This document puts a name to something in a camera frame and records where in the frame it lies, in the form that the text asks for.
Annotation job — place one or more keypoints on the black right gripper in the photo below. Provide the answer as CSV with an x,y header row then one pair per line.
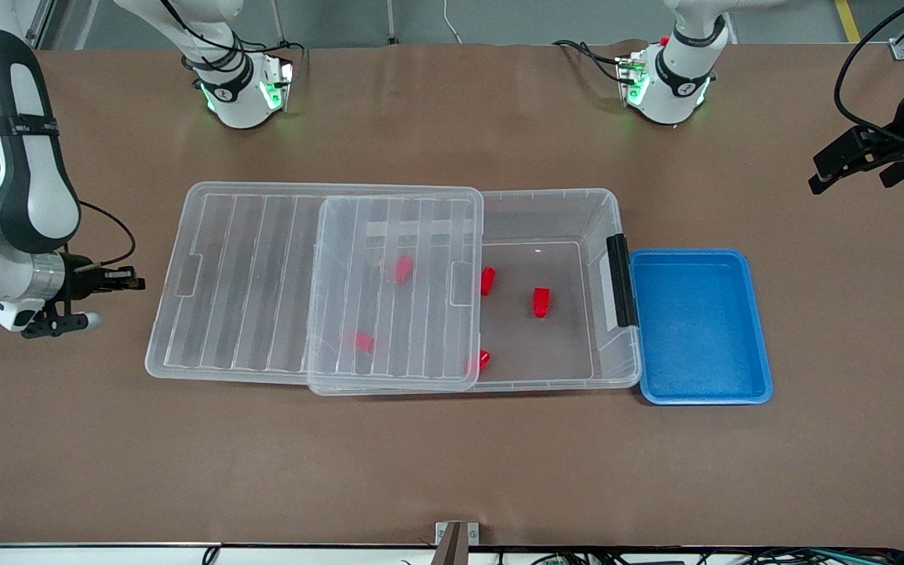
x,y
80,281

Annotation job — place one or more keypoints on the clear ribbed plastic lid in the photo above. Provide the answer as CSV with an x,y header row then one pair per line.
x,y
240,275

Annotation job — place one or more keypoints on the red block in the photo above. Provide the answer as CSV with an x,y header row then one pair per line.
x,y
362,341
482,361
403,269
541,301
487,280

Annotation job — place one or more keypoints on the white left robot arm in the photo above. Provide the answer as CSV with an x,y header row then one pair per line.
x,y
676,78

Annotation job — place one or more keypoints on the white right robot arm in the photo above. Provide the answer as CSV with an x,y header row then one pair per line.
x,y
28,180

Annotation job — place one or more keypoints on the black box latch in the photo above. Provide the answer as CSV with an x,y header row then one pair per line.
x,y
621,275

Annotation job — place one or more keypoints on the clear plastic storage box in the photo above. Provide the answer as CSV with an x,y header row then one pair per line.
x,y
546,329

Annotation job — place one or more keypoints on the blue plastic tray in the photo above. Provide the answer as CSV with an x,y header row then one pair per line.
x,y
695,329

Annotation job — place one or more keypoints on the metal stand leg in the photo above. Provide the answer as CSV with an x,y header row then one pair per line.
x,y
391,22
278,23

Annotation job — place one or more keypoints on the metal bracket with brown post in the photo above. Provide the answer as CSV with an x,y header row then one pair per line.
x,y
456,549

